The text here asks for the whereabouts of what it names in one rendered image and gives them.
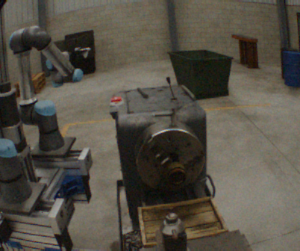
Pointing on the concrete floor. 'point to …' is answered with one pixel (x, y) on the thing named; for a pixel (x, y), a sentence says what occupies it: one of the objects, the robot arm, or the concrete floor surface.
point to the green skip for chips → (202, 72)
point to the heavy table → (248, 51)
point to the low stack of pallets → (33, 84)
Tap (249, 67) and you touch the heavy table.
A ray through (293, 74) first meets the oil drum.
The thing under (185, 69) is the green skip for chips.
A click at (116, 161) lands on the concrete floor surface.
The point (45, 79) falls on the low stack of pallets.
